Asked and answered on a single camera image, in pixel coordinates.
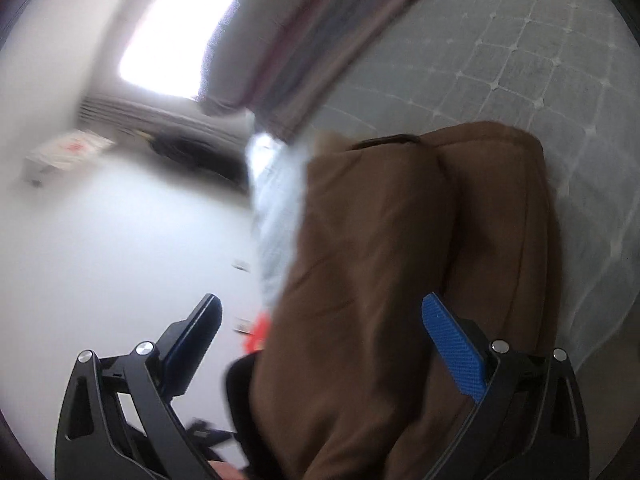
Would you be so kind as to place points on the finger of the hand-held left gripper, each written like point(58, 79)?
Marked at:
point(205, 432)

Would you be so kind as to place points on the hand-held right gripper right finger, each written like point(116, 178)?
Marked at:
point(452, 345)

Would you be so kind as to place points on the grey quilted bed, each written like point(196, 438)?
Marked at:
point(525, 85)

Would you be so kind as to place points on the brown coat with cream collar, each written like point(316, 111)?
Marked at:
point(375, 235)

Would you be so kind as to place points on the stack of folded blankets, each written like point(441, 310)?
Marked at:
point(320, 90)

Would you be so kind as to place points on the bright window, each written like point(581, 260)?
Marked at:
point(175, 25)

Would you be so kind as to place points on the grey-blue folded quilt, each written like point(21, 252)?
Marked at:
point(340, 15)

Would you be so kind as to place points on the grey ribbed window rail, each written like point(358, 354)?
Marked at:
point(150, 117)

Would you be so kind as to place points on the mauve folded quilt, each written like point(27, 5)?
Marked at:
point(305, 35)

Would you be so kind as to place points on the red object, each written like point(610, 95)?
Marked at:
point(257, 335)

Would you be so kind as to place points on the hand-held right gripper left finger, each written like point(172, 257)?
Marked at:
point(195, 340)

